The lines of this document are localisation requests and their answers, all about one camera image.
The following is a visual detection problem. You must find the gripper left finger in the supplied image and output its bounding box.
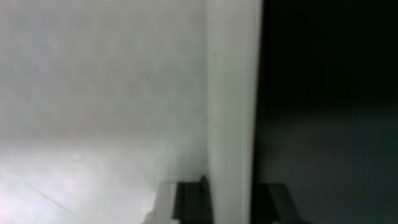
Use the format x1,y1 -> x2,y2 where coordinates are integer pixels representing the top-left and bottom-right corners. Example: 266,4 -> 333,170
143,177 -> 212,224

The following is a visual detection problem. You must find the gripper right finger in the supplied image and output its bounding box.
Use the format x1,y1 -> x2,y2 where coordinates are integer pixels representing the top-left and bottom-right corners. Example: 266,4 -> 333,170
253,183 -> 310,224

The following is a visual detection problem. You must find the white desk top tray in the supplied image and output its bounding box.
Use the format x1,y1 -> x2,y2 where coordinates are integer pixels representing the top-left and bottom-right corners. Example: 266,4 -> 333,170
0,0 -> 260,224

